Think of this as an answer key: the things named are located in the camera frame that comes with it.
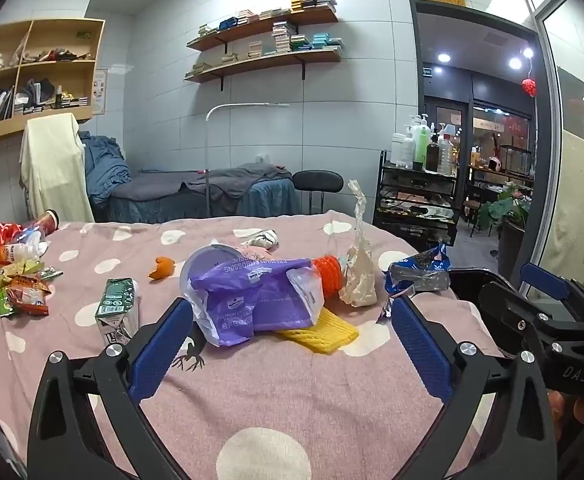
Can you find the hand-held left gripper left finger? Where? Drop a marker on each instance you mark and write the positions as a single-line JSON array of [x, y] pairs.
[[162, 345]]

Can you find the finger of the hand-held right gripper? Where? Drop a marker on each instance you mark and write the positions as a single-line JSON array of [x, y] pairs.
[[542, 277], [517, 305]]

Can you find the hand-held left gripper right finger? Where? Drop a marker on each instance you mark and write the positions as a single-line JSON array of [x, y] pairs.
[[422, 355]]

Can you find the black trash bin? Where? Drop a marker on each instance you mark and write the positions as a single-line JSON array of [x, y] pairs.
[[467, 310]]

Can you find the green drink carton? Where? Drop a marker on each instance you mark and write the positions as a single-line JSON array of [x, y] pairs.
[[114, 305]]

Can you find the blue snack wrapper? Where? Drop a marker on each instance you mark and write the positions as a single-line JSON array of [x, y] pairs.
[[417, 272]]

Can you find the beige plastic bag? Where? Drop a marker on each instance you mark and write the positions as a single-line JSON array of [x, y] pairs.
[[359, 280]]

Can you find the purple plastic bag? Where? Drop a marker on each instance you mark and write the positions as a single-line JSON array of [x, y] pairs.
[[252, 305]]

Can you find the yellow foam fruit net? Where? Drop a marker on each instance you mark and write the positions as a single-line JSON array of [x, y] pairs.
[[322, 335]]

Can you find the orange foam fruit net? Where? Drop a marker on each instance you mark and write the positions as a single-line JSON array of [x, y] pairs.
[[329, 275]]

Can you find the black planter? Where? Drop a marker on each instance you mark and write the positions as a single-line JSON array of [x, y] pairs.
[[512, 250]]

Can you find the orange peel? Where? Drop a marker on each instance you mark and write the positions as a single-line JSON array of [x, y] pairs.
[[162, 266]]

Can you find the green potted plant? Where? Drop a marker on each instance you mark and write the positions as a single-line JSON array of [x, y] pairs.
[[502, 205]]

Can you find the pink polka dot blanket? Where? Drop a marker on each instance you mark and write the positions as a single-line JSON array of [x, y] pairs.
[[272, 400]]

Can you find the black storage cart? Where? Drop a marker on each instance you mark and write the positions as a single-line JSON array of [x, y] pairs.
[[417, 230]]

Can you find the crumpled white paper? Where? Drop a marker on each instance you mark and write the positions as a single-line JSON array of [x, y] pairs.
[[264, 238]]

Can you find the pile of snack wrappers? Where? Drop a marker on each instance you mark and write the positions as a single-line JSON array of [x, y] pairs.
[[22, 295]]

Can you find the clear plastic bottle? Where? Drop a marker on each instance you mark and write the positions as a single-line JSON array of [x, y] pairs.
[[22, 250]]

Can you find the red chip can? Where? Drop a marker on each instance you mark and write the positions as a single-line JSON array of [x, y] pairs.
[[44, 221]]

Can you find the group of bottles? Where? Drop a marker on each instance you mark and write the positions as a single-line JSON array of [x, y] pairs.
[[422, 145]]

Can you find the grey blanket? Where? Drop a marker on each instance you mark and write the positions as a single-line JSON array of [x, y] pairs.
[[232, 180]]

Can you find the blue massage bed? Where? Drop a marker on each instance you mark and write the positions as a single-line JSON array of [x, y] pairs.
[[272, 200]]

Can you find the blue bedding pile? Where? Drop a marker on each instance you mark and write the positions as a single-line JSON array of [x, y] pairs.
[[104, 165]]

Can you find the white floor lamp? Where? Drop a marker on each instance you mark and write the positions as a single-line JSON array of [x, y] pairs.
[[208, 160]]

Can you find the red hanging ornament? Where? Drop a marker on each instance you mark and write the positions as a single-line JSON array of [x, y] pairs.
[[529, 86]]

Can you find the black stool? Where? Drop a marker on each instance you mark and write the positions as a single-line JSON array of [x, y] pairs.
[[319, 180]]

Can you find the cream towel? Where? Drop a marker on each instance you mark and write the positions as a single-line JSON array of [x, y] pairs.
[[54, 165]]

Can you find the wooden cubby shelf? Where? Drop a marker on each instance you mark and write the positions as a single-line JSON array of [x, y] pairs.
[[84, 60]]

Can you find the stacks of books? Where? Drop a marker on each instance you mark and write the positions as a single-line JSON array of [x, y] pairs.
[[312, 2]]

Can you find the wall poster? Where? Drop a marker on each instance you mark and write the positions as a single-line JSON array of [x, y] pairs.
[[100, 91]]

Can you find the dark door frame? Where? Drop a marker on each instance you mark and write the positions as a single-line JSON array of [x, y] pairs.
[[472, 14]]

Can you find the wooden wall shelf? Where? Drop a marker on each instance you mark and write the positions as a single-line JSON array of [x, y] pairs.
[[262, 62], [272, 24]]

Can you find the wall shelves with books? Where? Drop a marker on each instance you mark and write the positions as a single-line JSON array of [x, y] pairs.
[[284, 35]]

